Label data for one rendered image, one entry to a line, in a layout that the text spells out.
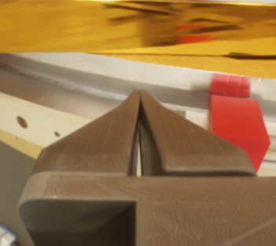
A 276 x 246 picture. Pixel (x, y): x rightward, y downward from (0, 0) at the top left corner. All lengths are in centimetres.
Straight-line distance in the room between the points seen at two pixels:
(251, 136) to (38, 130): 18
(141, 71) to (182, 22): 5
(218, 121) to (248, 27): 9
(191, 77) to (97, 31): 9
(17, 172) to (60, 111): 17
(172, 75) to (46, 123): 12
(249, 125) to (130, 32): 12
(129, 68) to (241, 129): 10
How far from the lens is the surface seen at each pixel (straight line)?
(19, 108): 25
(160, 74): 21
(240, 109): 19
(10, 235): 43
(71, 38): 22
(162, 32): 22
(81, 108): 22
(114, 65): 22
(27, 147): 35
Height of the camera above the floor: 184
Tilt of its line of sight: 36 degrees down
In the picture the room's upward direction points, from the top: 1 degrees clockwise
